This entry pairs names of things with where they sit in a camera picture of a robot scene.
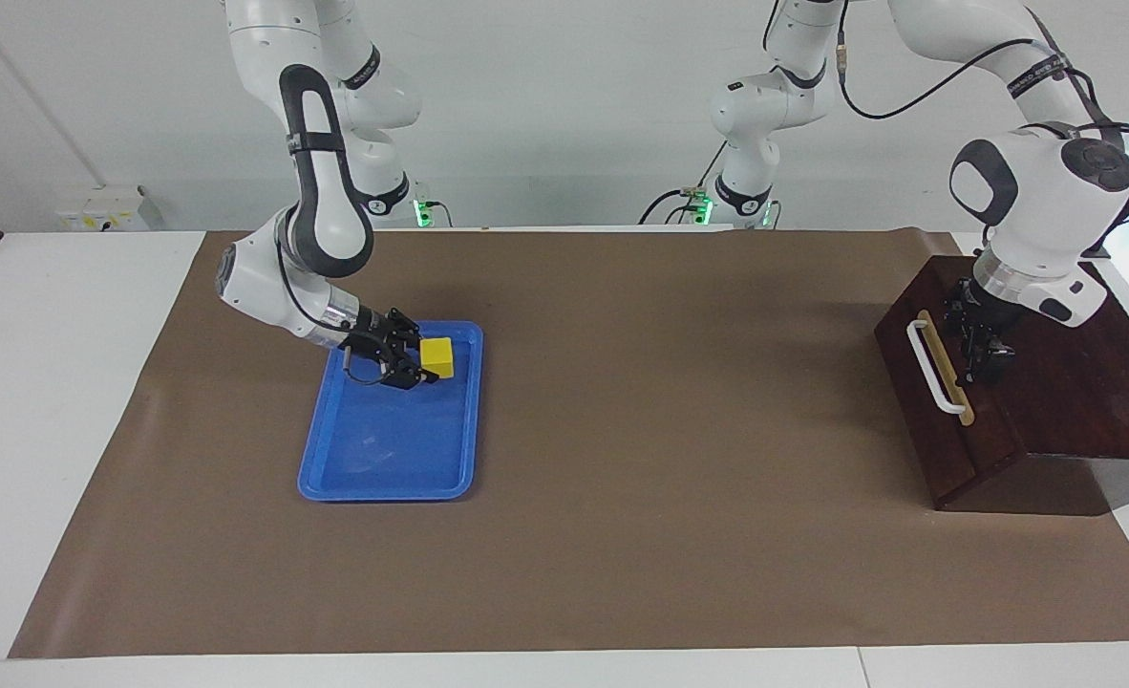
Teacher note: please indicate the yellow cube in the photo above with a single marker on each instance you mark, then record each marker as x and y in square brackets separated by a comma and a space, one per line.
[437, 359]

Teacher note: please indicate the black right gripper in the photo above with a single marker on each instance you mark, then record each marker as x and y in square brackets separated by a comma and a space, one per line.
[375, 339]

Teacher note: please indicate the white wall outlet box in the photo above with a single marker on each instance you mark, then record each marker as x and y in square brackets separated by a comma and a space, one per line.
[96, 210]

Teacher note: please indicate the dark wooden drawer cabinet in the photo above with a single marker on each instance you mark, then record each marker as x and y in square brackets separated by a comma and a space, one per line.
[1099, 401]

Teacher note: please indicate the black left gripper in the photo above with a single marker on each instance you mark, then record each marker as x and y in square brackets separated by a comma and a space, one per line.
[975, 311]

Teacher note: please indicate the brown paper table mat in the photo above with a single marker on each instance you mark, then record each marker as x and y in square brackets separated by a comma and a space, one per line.
[679, 478]

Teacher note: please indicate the blue plastic tray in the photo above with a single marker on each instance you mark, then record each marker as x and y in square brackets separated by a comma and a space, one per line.
[383, 449]

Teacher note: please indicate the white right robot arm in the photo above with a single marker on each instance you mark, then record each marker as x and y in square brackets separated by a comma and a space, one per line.
[321, 191]

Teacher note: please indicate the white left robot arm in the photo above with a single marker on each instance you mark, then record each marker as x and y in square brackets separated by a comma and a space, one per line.
[1042, 210]

